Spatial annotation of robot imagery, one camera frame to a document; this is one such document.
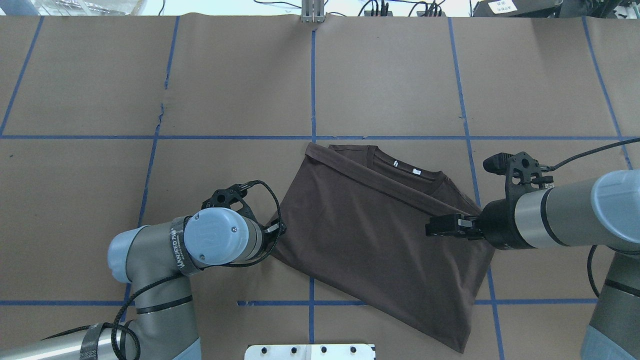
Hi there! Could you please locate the brown t-shirt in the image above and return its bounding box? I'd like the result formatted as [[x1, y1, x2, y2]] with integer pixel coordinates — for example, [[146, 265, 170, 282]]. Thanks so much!
[[273, 143, 495, 353]]

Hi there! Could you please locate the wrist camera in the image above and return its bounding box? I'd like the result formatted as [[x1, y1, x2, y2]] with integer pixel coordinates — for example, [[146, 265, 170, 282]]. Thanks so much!
[[201, 184, 251, 215], [482, 152, 554, 195]]

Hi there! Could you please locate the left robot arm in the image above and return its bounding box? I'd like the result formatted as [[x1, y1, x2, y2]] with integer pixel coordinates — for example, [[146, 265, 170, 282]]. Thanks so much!
[[1, 208, 286, 360]]

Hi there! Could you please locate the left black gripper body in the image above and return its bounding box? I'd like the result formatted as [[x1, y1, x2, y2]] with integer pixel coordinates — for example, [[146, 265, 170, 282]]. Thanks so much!
[[262, 219, 287, 251]]

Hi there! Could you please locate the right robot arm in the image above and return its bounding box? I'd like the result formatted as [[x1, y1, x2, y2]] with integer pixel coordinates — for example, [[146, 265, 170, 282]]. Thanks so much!
[[425, 170, 640, 360]]

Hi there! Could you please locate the blue tape line lengthwise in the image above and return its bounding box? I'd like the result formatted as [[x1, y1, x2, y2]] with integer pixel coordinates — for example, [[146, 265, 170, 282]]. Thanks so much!
[[308, 29, 318, 344]]

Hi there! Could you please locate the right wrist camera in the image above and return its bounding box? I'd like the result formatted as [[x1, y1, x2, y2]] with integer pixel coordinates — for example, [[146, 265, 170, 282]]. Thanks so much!
[[482, 152, 554, 195]]

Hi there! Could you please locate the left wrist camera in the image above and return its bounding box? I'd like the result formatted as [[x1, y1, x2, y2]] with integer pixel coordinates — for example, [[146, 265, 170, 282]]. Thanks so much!
[[201, 184, 251, 215]]

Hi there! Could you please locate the blue tape line crosswise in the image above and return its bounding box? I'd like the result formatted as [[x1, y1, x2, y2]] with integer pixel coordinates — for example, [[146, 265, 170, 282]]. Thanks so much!
[[1, 134, 634, 141]]

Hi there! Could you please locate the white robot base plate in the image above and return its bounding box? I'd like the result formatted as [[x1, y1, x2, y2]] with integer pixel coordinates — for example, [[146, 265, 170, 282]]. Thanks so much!
[[244, 343, 377, 360]]

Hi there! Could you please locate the aluminium frame post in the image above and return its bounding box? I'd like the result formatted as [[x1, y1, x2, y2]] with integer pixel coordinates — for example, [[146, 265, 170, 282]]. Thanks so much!
[[301, 0, 326, 23]]

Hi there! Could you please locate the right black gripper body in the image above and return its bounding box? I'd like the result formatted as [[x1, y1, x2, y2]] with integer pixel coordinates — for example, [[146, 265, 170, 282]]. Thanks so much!
[[425, 213, 485, 240]]

